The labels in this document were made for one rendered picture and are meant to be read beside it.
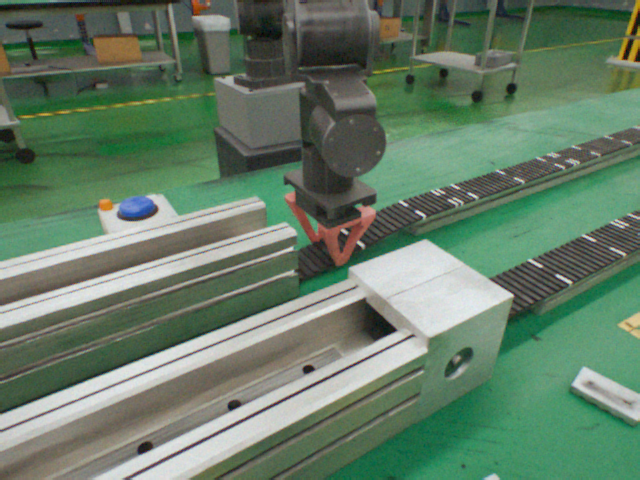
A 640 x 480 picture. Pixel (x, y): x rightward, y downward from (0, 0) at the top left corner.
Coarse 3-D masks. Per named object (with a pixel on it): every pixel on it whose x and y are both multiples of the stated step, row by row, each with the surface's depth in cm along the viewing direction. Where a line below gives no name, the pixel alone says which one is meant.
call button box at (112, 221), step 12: (156, 204) 56; (168, 204) 57; (108, 216) 54; (120, 216) 53; (144, 216) 53; (156, 216) 54; (168, 216) 54; (108, 228) 52; (120, 228) 52; (132, 228) 52
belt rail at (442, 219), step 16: (592, 160) 78; (608, 160) 82; (560, 176) 76; (576, 176) 78; (512, 192) 71; (528, 192) 72; (464, 208) 65; (480, 208) 67; (416, 224) 61; (432, 224) 62
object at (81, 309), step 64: (64, 256) 42; (128, 256) 45; (192, 256) 42; (256, 256) 45; (0, 320) 35; (64, 320) 37; (128, 320) 40; (192, 320) 44; (0, 384) 37; (64, 384) 40
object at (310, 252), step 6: (306, 246) 57; (312, 246) 57; (300, 252) 57; (306, 252) 56; (312, 252) 56; (318, 252) 56; (306, 258) 55; (312, 258) 55; (318, 258) 55; (324, 258) 55; (318, 264) 54; (324, 264) 54; (330, 264) 54
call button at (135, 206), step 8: (128, 200) 55; (136, 200) 54; (144, 200) 55; (152, 200) 55; (120, 208) 53; (128, 208) 53; (136, 208) 53; (144, 208) 53; (152, 208) 54; (128, 216) 53; (136, 216) 53
